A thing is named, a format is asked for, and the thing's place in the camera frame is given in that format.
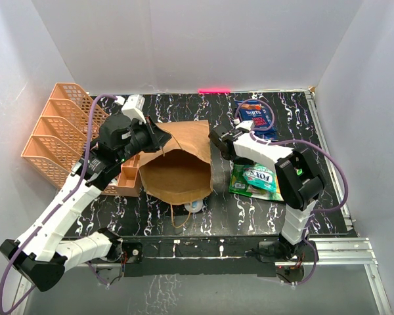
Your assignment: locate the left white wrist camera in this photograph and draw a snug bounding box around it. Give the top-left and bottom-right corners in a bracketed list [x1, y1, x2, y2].
[115, 94, 146, 123]

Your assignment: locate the blue burts chips packet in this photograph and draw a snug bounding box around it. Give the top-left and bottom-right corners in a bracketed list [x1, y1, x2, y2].
[234, 99, 276, 140]

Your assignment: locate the teal foxs candy bag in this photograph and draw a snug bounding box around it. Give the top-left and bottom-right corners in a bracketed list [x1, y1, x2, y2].
[242, 164, 278, 192]

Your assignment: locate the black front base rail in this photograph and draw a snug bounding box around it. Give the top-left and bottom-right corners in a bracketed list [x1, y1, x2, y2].
[123, 236, 284, 278]

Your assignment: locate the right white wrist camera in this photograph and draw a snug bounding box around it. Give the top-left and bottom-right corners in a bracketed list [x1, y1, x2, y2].
[233, 118, 254, 133]

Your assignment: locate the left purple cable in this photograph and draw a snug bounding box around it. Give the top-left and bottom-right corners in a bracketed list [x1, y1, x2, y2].
[0, 94, 124, 314]

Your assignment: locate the pink tape strip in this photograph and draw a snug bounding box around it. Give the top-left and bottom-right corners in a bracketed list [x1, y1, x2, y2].
[198, 87, 230, 95]

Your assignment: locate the teal pen blister pack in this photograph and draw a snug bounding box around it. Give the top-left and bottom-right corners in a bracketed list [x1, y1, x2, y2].
[184, 199, 204, 213]

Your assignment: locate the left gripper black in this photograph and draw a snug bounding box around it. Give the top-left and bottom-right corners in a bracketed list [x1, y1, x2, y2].
[117, 114, 171, 163]

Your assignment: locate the orange plastic file organizer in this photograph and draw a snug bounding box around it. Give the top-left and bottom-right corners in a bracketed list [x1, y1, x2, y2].
[21, 83, 141, 197]

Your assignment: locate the green snack packet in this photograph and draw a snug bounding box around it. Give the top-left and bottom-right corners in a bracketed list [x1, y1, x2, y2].
[229, 164, 283, 201]

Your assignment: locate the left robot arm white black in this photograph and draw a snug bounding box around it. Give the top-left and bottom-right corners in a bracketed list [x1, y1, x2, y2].
[0, 114, 171, 292]

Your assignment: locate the brown paper bag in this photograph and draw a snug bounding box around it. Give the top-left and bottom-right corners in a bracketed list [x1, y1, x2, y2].
[139, 120, 213, 214]

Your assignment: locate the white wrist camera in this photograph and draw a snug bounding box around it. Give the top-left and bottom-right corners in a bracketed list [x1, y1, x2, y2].
[233, 118, 254, 133]
[115, 94, 146, 123]

